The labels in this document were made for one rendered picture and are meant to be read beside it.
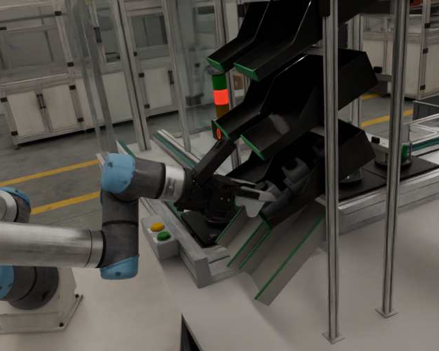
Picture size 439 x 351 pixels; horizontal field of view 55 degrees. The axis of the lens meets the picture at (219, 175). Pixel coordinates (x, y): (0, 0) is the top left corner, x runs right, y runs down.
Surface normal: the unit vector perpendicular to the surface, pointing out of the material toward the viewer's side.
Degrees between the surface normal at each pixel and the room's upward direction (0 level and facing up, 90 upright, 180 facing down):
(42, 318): 90
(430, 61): 90
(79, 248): 73
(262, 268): 45
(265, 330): 0
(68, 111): 90
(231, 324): 0
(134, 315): 0
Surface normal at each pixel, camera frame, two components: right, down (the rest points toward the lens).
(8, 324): -0.04, 0.40
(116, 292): -0.11, -0.91
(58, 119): 0.40, 0.33
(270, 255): -0.76, -0.51
